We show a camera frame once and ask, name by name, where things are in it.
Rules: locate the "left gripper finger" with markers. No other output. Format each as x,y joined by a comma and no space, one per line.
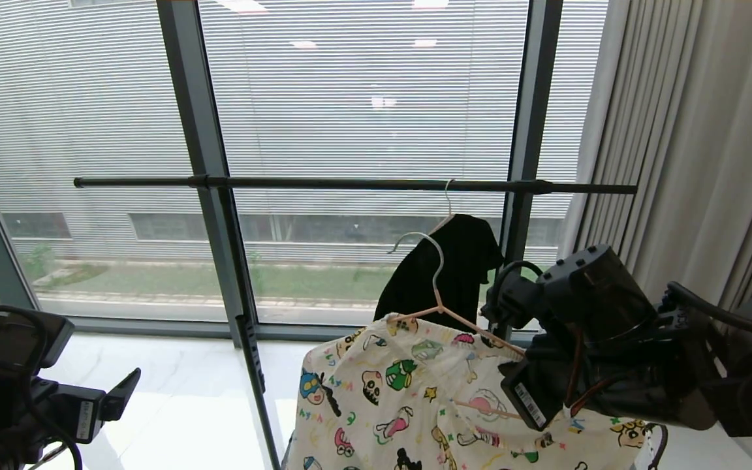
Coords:
121,395

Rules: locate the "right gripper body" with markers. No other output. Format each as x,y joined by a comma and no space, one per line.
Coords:
546,385

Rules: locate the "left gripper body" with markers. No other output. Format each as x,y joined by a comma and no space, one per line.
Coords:
69,408

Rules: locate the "pink clothes hanger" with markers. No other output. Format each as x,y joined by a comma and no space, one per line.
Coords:
438,303
449,202

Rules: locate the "black garment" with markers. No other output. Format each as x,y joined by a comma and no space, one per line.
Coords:
454,274

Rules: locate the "cream printed garment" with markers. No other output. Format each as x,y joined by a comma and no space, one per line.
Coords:
402,405

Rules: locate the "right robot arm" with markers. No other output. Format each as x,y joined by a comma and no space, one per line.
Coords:
611,294

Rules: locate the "black clothes rack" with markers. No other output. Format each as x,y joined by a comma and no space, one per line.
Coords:
350,184

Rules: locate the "beige curtain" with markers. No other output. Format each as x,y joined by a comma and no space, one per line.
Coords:
709,163

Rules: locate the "window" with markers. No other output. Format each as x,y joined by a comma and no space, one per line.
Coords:
350,98

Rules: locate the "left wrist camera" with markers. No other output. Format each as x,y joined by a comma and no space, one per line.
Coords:
17,346

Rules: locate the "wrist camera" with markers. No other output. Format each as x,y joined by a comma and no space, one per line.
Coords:
17,346
513,300

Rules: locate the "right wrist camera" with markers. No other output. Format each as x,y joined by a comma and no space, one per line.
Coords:
513,300

